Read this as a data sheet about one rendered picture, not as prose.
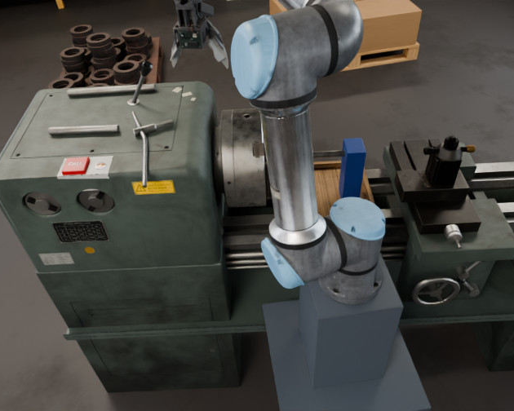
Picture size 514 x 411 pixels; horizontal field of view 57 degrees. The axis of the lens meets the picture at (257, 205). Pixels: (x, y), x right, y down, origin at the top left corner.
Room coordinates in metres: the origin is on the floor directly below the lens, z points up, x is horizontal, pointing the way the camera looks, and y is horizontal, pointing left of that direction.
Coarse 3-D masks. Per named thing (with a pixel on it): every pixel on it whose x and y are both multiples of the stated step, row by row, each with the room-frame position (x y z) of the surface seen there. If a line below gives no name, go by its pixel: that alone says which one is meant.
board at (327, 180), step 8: (320, 168) 1.37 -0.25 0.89; (328, 168) 1.37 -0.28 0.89; (336, 168) 1.37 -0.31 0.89; (320, 176) 1.33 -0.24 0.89; (328, 176) 1.32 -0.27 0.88; (336, 176) 1.32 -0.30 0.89; (320, 184) 1.28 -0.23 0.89; (328, 184) 1.28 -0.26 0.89; (336, 184) 1.27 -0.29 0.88; (368, 184) 1.24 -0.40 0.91; (320, 192) 1.24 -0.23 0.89; (328, 192) 1.23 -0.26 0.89; (336, 192) 1.23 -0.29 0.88; (368, 192) 1.20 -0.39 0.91; (320, 200) 1.20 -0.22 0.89; (328, 200) 1.20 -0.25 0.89; (336, 200) 1.19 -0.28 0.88; (368, 200) 1.18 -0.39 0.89; (320, 208) 1.16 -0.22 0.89; (328, 208) 1.16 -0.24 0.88
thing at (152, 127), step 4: (168, 120) 1.17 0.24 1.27; (152, 124) 1.15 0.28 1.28; (156, 124) 1.15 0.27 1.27; (160, 124) 1.15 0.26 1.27; (164, 124) 1.15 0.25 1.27; (168, 124) 1.16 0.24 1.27; (172, 124) 1.16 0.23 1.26; (136, 128) 1.13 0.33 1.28; (140, 128) 1.13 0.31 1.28; (144, 128) 1.13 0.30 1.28; (148, 128) 1.13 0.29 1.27; (152, 128) 1.14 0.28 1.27; (156, 128) 1.14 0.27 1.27; (136, 132) 1.12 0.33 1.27; (144, 132) 1.13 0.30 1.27; (148, 132) 1.13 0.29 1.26
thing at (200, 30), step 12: (180, 0) 1.15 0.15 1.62; (192, 0) 1.14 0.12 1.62; (180, 12) 1.15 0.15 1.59; (192, 12) 1.14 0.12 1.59; (180, 24) 1.13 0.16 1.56; (192, 24) 1.12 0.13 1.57; (204, 24) 1.15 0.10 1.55; (180, 36) 1.13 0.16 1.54; (192, 36) 1.13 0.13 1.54; (204, 36) 1.14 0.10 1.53; (192, 48) 1.13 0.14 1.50
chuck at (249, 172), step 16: (240, 112) 1.25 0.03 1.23; (256, 112) 1.24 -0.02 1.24; (240, 128) 1.17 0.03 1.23; (256, 128) 1.16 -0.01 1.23; (240, 144) 1.12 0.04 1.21; (240, 160) 1.09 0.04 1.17; (256, 160) 1.09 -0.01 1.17; (240, 176) 1.07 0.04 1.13; (256, 176) 1.06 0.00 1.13; (240, 192) 1.06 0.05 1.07; (256, 192) 1.06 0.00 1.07
